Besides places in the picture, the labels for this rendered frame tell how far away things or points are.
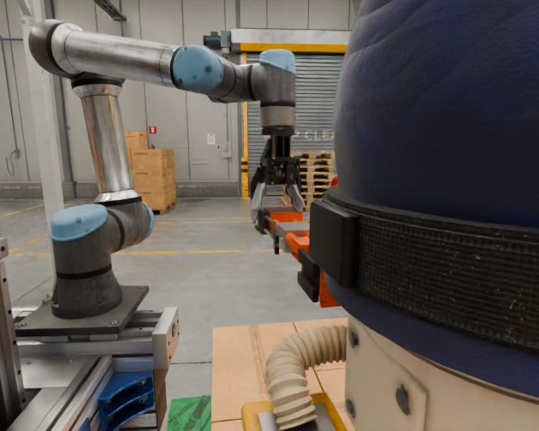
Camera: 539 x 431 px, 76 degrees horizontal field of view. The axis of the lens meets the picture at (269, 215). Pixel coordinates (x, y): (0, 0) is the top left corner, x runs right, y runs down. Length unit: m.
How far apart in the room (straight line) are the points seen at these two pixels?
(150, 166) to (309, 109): 4.76
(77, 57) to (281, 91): 0.40
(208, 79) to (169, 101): 9.65
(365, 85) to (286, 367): 0.29
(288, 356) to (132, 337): 0.57
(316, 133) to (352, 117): 9.91
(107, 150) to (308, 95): 9.33
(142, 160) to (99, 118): 6.64
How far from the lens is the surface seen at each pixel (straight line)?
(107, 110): 0.97
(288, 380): 0.37
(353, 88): 0.18
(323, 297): 0.43
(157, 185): 7.57
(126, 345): 0.90
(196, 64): 0.65
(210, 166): 10.06
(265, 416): 0.40
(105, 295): 0.89
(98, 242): 0.87
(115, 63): 0.77
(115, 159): 0.96
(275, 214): 0.75
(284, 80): 0.74
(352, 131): 0.18
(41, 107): 3.68
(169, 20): 10.69
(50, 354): 0.97
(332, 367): 1.53
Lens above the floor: 1.41
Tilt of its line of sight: 11 degrees down
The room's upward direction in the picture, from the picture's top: straight up
